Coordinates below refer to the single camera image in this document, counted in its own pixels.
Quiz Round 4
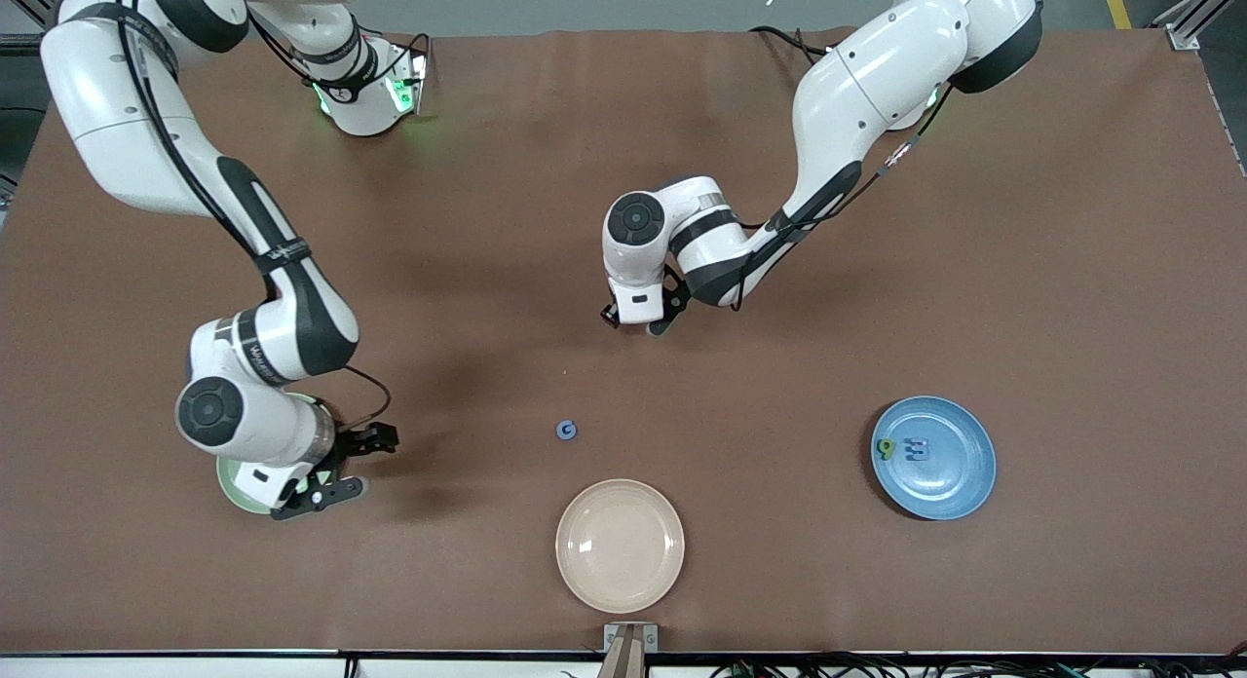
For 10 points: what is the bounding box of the light green plate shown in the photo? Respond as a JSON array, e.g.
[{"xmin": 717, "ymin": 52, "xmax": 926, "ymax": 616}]
[{"xmin": 216, "ymin": 394, "xmax": 340, "ymax": 516}]

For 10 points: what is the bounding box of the brown table cover sheet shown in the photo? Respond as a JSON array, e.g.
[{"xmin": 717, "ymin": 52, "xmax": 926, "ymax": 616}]
[{"xmin": 0, "ymin": 27, "xmax": 1247, "ymax": 655}]

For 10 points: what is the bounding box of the beige plate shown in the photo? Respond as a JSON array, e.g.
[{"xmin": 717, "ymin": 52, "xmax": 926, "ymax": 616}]
[{"xmin": 555, "ymin": 478, "xmax": 686, "ymax": 615}]

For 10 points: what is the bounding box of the blue plate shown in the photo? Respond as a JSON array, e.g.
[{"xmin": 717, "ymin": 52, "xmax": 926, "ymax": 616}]
[{"xmin": 870, "ymin": 395, "xmax": 998, "ymax": 521}]

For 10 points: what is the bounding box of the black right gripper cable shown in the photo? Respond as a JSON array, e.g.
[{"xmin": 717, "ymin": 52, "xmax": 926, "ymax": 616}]
[{"xmin": 115, "ymin": 0, "xmax": 394, "ymax": 432}]

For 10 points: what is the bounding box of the white table edge rail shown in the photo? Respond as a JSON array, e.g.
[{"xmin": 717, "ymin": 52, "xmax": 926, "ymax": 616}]
[{"xmin": 0, "ymin": 651, "xmax": 1247, "ymax": 678}]

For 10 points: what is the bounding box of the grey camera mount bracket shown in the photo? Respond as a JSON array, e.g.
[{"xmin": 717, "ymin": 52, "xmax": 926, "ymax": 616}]
[{"xmin": 601, "ymin": 622, "xmax": 661, "ymax": 678}]

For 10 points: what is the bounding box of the black left base cable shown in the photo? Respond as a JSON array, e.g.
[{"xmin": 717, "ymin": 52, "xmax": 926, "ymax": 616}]
[{"xmin": 748, "ymin": 23, "xmax": 841, "ymax": 70}]

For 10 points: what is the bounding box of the black base cable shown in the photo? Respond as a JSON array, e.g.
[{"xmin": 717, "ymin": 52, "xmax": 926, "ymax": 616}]
[
  {"xmin": 748, "ymin": 23, "xmax": 841, "ymax": 70},
  {"xmin": 248, "ymin": 6, "xmax": 432, "ymax": 85}
]

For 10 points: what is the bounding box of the black right base cable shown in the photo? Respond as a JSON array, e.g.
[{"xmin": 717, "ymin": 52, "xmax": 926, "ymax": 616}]
[{"xmin": 248, "ymin": 6, "xmax": 432, "ymax": 85}]

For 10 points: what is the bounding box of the aluminium frame post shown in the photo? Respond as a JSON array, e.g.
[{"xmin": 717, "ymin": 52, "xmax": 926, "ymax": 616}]
[
  {"xmin": 1154, "ymin": 0, "xmax": 1230, "ymax": 52},
  {"xmin": 0, "ymin": 0, "xmax": 61, "ymax": 56}
]

